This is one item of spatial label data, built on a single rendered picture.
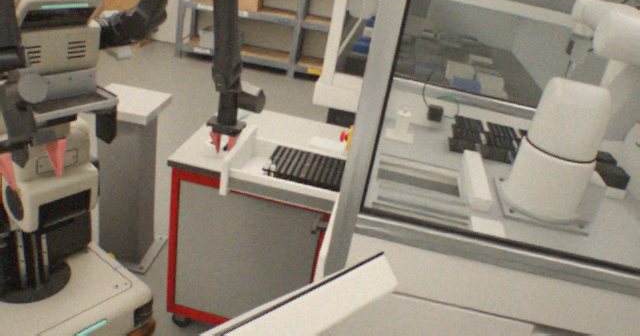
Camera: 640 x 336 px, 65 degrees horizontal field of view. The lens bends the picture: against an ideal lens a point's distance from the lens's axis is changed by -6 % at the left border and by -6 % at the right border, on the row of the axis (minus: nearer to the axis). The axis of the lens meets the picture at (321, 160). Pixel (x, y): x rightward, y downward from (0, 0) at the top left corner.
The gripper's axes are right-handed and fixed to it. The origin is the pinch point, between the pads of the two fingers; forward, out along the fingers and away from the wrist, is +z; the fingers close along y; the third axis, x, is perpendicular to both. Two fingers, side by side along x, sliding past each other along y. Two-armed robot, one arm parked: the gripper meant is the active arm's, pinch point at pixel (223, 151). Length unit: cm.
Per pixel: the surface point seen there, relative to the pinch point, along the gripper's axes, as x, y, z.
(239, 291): 15, 6, 61
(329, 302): -89, 40, -28
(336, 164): 7.7, 32.1, -0.2
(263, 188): -9.7, 15.0, 3.5
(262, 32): 421, -100, 56
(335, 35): 83, 17, -23
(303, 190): -9.5, 25.9, 1.5
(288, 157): 5.1, 18.1, -0.3
